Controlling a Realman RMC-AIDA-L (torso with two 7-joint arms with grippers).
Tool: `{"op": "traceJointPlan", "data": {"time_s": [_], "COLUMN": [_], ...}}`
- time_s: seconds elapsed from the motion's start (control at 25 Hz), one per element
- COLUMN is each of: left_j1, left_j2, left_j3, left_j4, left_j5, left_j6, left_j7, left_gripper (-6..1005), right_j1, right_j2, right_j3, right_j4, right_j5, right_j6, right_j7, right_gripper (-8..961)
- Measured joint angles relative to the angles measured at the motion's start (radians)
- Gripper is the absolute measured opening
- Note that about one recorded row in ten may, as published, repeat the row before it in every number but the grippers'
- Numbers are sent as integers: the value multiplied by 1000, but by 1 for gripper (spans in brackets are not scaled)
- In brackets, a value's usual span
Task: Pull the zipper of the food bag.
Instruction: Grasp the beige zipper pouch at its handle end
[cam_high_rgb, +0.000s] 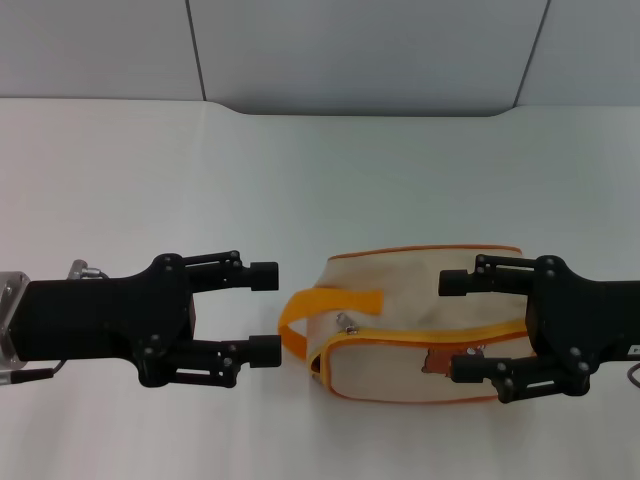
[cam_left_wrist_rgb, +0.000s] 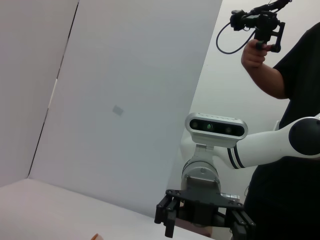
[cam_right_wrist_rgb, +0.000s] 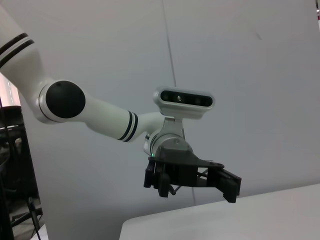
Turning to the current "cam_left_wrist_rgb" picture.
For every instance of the person's hand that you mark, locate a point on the person's hand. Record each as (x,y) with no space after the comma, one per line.
(252,56)

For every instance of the black handheld camera rig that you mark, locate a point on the black handheld camera rig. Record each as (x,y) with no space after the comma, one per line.
(265,22)

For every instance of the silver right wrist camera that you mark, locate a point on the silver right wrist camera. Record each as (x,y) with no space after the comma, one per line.
(216,126)

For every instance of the person's black shirt torso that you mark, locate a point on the person's black shirt torso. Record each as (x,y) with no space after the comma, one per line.
(305,75)

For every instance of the person's bare forearm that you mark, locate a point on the person's bare forearm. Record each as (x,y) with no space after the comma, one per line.
(270,80)

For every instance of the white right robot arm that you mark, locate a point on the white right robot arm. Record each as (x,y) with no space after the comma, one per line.
(262,147)

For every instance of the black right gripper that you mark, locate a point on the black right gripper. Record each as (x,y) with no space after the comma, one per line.
(200,200)

